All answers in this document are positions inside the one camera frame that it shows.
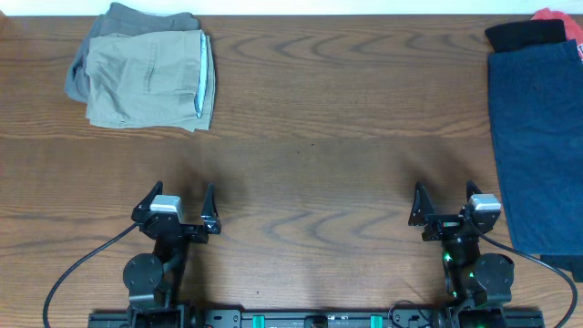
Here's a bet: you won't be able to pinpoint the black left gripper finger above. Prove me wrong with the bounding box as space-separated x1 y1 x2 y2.
136 180 163 210
200 183 220 227

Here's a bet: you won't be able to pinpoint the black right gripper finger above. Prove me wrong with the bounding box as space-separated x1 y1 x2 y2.
465 179 482 200
408 181 435 226

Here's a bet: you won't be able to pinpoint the navy blue shorts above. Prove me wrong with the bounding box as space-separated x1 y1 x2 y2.
488 41 582 256

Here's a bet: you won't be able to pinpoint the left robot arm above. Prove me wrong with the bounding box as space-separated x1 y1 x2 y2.
123 181 221 327

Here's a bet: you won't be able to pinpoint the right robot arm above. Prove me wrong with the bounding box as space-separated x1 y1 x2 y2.
408 180 514 327

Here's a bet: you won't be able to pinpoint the khaki folded shorts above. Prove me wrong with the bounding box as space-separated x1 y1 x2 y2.
86 30 216 132

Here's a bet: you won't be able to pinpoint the black garment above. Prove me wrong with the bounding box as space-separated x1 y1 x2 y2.
485 19 567 53

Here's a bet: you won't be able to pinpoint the red garment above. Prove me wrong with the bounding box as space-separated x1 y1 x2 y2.
532 8 582 57

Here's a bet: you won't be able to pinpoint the grey folded garment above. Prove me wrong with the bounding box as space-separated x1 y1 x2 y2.
65 3 199 103

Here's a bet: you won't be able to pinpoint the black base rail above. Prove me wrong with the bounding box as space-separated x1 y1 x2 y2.
87 307 545 328

